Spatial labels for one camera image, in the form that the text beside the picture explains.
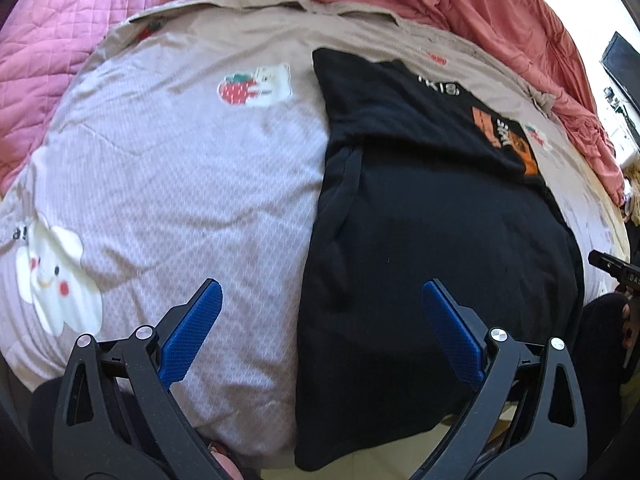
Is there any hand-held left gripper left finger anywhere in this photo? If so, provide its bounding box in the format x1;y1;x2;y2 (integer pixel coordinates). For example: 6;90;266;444
51;279;236;480

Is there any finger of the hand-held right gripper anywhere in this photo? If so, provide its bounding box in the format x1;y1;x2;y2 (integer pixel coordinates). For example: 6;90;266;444
588;251;627;281

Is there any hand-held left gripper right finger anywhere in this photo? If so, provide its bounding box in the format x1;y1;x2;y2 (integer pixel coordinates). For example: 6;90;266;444
421;279;590;480

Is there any black t-shirt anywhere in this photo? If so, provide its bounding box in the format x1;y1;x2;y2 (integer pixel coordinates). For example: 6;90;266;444
294;47;586;472

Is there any person's right hand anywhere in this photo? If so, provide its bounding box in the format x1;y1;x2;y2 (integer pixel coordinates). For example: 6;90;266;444
620;285;640;352

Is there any person's left hand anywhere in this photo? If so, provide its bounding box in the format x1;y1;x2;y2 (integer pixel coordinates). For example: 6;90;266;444
207;440;249;480

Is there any yellow bed sheet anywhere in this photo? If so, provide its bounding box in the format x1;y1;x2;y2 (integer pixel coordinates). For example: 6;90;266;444
555;150;631;261

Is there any white cabinet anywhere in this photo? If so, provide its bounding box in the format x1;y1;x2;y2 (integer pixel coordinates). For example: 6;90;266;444
602;87;640;166

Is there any mauve printed quilt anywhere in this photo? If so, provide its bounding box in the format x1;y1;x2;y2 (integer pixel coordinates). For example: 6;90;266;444
0;0;631;466

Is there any black flat screen monitor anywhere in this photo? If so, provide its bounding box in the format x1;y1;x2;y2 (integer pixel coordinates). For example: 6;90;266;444
600;31;640;106

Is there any pink quilted blanket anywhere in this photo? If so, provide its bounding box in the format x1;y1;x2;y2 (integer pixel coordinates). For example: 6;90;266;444
0;0;186;196

